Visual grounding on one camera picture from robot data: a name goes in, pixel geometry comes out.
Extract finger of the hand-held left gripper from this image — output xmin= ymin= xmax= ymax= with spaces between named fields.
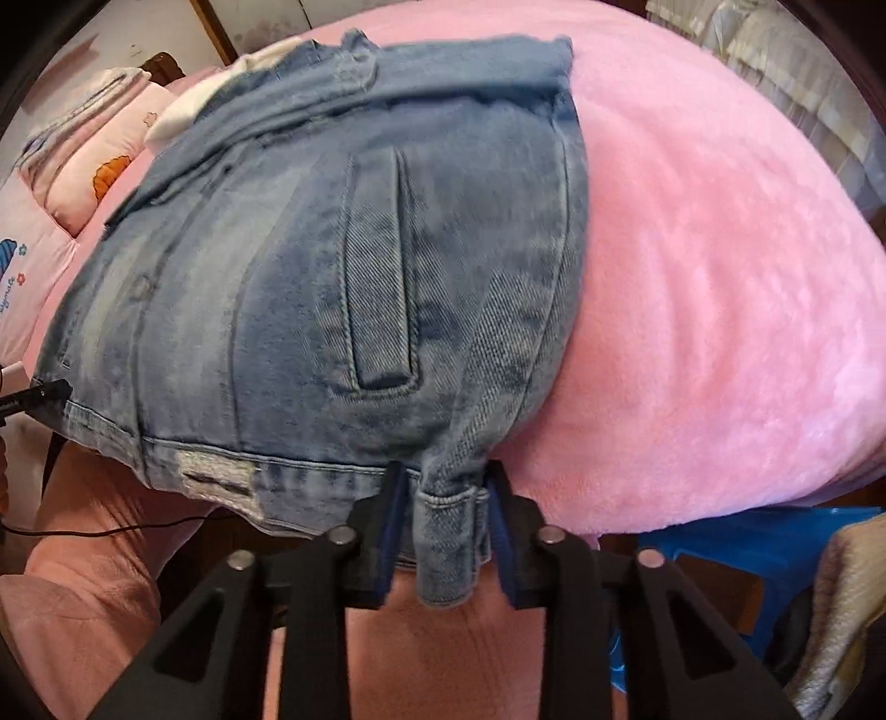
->
xmin=0 ymin=379 xmax=74 ymax=420

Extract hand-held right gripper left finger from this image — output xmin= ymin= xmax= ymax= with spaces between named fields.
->
xmin=86 ymin=462 xmax=416 ymax=720

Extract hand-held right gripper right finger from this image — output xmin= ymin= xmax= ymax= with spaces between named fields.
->
xmin=481 ymin=460 xmax=797 ymax=720

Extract blue denim jacket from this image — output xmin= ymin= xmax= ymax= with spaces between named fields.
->
xmin=34 ymin=28 xmax=593 ymax=610

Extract pink cartoon print pillow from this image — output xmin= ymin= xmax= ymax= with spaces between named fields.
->
xmin=0 ymin=173 xmax=80 ymax=375

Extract person's pink fleece pants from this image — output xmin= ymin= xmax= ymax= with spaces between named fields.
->
xmin=0 ymin=443 xmax=624 ymax=720

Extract blue plastic stool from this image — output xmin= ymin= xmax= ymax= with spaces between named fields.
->
xmin=602 ymin=508 xmax=886 ymax=693

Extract pink cartoon pillows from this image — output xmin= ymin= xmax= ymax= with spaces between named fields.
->
xmin=14 ymin=65 xmax=174 ymax=229

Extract white garment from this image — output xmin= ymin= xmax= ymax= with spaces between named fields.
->
xmin=145 ymin=52 xmax=278 ymax=146

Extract pink fleece bed blanket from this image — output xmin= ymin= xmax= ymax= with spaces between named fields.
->
xmin=42 ymin=0 xmax=886 ymax=548

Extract dark wooden headboard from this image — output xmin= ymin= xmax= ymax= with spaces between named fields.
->
xmin=142 ymin=52 xmax=184 ymax=88

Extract beige knit cloth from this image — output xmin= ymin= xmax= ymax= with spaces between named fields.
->
xmin=789 ymin=512 xmax=886 ymax=720

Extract floral sliding door wardrobe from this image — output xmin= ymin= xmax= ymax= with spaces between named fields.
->
xmin=190 ymin=0 xmax=389 ymax=66

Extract white lace covered furniture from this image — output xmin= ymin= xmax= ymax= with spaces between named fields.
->
xmin=647 ymin=0 xmax=886 ymax=209

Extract black cable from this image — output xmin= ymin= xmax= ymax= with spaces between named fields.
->
xmin=0 ymin=522 xmax=167 ymax=537

